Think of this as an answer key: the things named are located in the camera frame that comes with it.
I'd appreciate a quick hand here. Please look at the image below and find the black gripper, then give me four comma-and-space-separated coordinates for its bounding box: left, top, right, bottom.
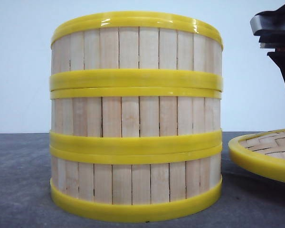
250, 5, 285, 82

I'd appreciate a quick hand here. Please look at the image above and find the yellow woven steamer lid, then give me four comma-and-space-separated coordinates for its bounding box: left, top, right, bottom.
228, 129, 285, 182

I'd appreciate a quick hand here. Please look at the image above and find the steamer basket with one bun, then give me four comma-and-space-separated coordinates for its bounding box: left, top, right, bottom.
50, 11, 223, 99

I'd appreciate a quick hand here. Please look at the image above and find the lined steamer basket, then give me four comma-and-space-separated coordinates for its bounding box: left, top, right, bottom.
51, 96, 222, 155

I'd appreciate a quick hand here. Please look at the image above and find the steamer basket with three buns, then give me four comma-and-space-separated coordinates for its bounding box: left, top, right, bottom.
50, 153, 222, 222

